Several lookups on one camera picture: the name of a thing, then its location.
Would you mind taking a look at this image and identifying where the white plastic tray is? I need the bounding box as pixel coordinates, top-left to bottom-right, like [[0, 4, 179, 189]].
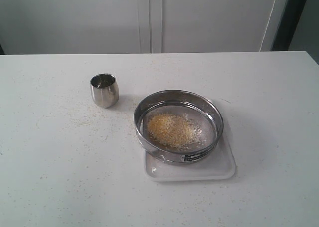
[[144, 129, 236, 182]]

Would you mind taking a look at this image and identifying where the grain mixture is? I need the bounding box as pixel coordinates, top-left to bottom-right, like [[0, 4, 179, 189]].
[[147, 113, 202, 149]]

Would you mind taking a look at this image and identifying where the round steel mesh sieve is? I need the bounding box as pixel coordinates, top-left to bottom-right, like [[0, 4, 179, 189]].
[[134, 90, 224, 164]]

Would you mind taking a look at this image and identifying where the white cabinet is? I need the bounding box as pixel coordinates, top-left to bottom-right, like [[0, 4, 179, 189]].
[[0, 0, 287, 54]]

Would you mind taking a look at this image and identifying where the stainless steel cup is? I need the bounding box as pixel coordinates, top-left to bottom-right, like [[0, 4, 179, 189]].
[[90, 74, 119, 108]]

